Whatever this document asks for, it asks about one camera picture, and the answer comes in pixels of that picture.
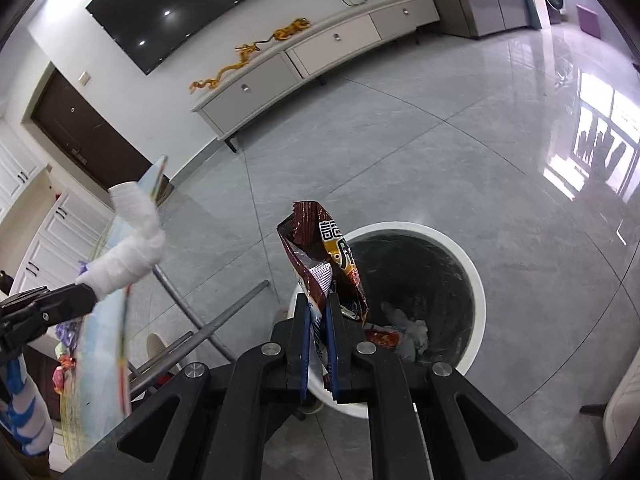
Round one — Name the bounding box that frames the black bin liner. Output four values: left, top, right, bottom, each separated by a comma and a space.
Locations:
345, 230, 476, 366

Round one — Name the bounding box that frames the white television cabinet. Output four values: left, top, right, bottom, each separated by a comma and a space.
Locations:
191, 0, 442, 153

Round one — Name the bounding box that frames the white round bin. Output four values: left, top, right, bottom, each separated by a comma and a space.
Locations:
289, 222, 487, 416

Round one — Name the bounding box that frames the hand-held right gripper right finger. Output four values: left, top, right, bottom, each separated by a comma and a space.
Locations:
322, 292, 576, 480

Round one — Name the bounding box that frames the white tissue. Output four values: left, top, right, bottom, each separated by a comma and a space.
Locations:
75, 182, 167, 301

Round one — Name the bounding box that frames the dark brown door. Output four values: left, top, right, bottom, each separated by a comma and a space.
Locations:
30, 70, 153, 191

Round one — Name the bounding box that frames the short golden ornament figure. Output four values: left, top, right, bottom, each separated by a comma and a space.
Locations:
272, 18, 312, 42

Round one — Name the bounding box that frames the black wall television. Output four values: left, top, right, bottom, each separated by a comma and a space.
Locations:
86, 0, 346, 76

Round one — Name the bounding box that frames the white shoe cabinet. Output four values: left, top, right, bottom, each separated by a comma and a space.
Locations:
0, 115, 117, 301

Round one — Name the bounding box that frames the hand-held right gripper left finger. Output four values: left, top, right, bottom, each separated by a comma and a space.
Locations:
60, 292, 313, 480

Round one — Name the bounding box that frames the beige round stool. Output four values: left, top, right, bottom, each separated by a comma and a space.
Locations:
146, 332, 196, 362

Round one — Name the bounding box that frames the red flat wrapper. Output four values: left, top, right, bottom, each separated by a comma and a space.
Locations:
362, 327, 401, 351

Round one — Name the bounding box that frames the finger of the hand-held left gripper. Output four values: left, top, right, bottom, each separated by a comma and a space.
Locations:
0, 324, 53, 368
0, 283, 99, 333

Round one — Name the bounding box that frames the long golden dragon ornament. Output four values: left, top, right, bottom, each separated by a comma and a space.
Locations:
188, 42, 262, 95

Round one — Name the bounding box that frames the white tissue wad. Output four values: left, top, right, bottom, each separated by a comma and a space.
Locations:
382, 302, 431, 361

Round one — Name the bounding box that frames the red candy wrapper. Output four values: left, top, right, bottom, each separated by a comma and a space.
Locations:
52, 352, 76, 396

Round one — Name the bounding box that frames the purple stool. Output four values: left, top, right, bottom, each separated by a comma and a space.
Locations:
576, 4, 600, 37

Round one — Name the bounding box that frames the person's left forearm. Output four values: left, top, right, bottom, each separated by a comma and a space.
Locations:
0, 355, 54, 457

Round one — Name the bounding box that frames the brown snack wrapper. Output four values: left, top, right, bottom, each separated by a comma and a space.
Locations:
276, 201, 370, 393

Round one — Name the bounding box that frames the landscape printed table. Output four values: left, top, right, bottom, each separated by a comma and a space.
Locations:
54, 155, 271, 463

